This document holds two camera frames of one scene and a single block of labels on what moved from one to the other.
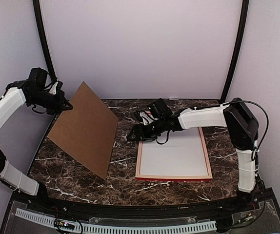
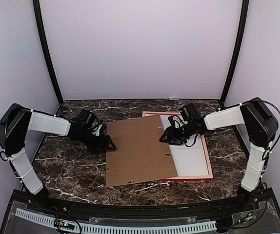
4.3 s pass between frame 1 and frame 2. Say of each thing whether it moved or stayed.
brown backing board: moved
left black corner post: stayed
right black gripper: moved
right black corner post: stayed
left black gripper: moved
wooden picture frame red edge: moved
